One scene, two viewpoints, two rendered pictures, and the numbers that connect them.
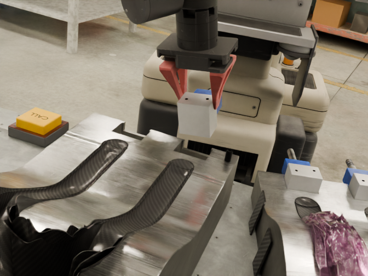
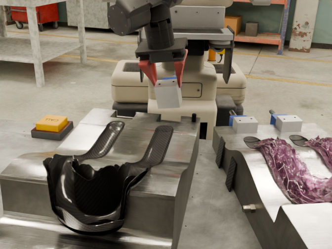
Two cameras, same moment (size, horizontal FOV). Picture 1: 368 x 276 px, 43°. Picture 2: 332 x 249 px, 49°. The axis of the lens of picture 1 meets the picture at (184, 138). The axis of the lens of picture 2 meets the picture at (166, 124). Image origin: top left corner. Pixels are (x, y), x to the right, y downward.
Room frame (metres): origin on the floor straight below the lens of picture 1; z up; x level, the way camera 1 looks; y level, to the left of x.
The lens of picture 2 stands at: (-0.12, 0.06, 1.22)
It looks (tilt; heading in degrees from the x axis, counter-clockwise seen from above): 25 degrees down; 354
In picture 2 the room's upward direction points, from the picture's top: 1 degrees clockwise
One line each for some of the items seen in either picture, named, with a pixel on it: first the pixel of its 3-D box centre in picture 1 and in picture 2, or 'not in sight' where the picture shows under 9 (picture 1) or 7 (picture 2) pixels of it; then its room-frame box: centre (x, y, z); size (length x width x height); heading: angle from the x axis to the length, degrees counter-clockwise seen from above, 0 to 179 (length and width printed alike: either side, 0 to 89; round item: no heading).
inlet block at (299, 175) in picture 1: (295, 169); (238, 121); (0.69, -0.20, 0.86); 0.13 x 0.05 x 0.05; 1
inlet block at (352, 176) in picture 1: (357, 178); (279, 120); (0.69, -0.31, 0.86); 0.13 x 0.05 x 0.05; 1
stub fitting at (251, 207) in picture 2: not in sight; (248, 208); (0.37, -0.13, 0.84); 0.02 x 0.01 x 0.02; 91
